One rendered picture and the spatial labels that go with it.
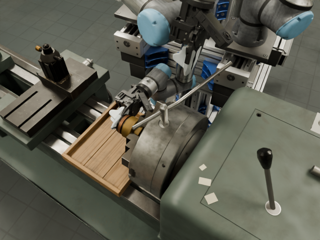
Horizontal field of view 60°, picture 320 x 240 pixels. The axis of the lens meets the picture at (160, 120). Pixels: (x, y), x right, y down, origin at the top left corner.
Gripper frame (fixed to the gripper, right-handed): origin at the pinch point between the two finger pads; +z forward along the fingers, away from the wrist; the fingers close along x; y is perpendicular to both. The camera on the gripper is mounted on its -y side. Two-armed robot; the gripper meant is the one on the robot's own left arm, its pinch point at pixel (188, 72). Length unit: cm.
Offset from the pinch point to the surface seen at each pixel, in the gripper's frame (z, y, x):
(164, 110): 6.5, -1.3, 13.7
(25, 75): 46, 92, -10
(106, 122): 44, 35, -9
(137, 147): 20.5, 3.0, 17.0
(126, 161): 29.0, 6.0, 16.7
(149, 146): 18.8, -0.3, 16.0
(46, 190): 88, 53, 11
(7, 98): 46, 80, 8
